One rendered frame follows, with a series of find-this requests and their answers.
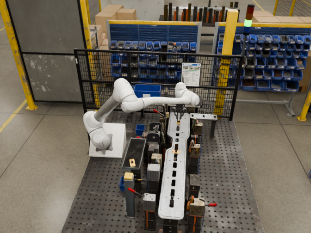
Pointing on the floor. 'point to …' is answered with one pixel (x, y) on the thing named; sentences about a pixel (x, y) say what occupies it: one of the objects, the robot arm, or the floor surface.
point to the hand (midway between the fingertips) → (178, 119)
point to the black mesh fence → (155, 76)
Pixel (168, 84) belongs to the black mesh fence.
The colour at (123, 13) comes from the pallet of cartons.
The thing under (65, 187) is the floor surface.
